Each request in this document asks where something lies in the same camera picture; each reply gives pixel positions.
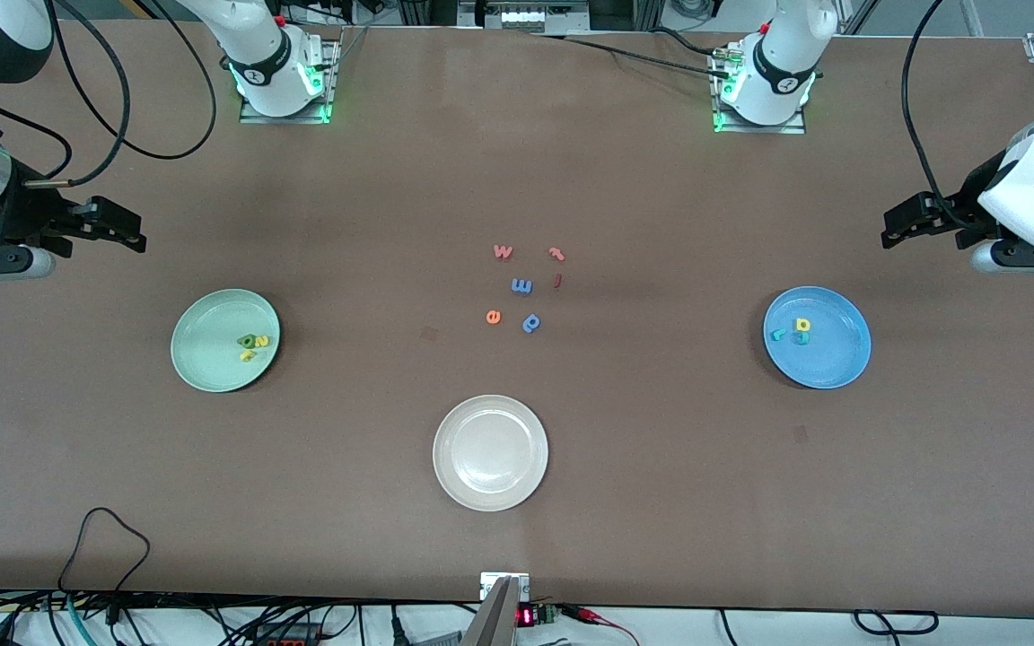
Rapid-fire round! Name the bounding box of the green plate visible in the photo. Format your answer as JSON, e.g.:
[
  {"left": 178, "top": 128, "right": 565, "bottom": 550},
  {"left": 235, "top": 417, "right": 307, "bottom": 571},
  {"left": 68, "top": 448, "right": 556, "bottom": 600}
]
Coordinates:
[{"left": 171, "top": 288, "right": 282, "bottom": 394}]

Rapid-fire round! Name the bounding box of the blue plate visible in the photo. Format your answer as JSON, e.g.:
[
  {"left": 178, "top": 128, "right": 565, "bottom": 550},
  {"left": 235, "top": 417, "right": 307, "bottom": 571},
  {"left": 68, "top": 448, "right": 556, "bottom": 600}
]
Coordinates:
[{"left": 763, "top": 285, "right": 872, "bottom": 390}]

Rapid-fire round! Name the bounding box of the white plate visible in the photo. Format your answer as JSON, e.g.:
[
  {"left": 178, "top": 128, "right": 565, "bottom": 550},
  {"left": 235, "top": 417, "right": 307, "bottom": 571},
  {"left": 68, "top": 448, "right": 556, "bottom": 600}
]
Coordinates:
[{"left": 433, "top": 395, "right": 549, "bottom": 513}]

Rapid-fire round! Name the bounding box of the red clip lead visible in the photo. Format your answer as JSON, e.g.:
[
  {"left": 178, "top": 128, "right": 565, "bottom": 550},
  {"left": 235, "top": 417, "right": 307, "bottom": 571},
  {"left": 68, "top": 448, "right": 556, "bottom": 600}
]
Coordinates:
[{"left": 562, "top": 606, "right": 639, "bottom": 646}]

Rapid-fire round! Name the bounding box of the grey metal bar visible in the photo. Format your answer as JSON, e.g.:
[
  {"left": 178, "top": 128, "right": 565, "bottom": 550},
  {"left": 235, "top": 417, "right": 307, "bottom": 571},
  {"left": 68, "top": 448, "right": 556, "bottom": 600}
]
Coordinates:
[{"left": 461, "top": 576, "right": 520, "bottom": 646}]

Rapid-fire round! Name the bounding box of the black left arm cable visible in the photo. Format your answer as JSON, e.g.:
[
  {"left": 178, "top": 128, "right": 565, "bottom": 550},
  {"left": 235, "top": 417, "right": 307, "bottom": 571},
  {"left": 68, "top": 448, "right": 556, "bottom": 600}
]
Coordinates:
[{"left": 901, "top": 0, "right": 971, "bottom": 230}]

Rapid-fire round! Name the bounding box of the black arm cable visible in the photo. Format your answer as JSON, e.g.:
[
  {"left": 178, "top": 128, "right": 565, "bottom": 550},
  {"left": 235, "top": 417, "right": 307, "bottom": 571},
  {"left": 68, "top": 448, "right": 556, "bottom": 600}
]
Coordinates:
[
  {"left": 901, "top": 0, "right": 971, "bottom": 230},
  {"left": 0, "top": 0, "right": 217, "bottom": 189}
]

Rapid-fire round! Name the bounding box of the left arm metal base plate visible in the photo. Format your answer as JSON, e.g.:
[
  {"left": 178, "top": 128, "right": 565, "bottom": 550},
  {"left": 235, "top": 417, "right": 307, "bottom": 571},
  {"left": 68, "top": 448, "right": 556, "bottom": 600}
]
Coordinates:
[{"left": 710, "top": 40, "right": 810, "bottom": 135}]

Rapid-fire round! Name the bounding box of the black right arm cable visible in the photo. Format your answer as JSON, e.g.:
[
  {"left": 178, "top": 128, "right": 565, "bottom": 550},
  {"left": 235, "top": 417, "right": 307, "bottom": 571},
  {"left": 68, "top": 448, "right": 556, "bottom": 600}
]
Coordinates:
[{"left": 0, "top": 0, "right": 217, "bottom": 189}]

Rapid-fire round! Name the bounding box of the thin black looped cable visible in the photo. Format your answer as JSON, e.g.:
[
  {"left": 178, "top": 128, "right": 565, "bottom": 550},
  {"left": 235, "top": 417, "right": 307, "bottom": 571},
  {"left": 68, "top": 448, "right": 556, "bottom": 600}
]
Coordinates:
[{"left": 57, "top": 508, "right": 152, "bottom": 598}]

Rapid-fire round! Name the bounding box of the black cable across table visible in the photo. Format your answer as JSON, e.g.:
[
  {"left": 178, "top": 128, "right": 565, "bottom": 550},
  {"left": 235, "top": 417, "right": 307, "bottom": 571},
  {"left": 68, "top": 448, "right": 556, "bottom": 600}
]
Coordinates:
[{"left": 530, "top": 27, "right": 733, "bottom": 82}]

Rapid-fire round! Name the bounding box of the tangled black cable bundle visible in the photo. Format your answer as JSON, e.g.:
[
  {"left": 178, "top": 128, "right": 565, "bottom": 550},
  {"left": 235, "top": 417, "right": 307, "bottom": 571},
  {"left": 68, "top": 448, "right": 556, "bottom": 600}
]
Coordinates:
[{"left": 0, "top": 588, "right": 365, "bottom": 646}]

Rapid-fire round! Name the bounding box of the black coiled cable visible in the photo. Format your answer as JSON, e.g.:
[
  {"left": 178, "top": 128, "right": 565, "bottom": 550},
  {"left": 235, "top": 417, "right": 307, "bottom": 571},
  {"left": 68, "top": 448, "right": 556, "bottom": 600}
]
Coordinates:
[{"left": 854, "top": 610, "right": 940, "bottom": 636}]

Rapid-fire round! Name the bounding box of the silver metal bracket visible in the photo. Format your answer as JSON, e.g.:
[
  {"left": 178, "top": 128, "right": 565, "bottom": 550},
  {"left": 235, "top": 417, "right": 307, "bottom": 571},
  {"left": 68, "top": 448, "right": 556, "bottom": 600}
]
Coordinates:
[{"left": 479, "top": 572, "right": 531, "bottom": 602}]

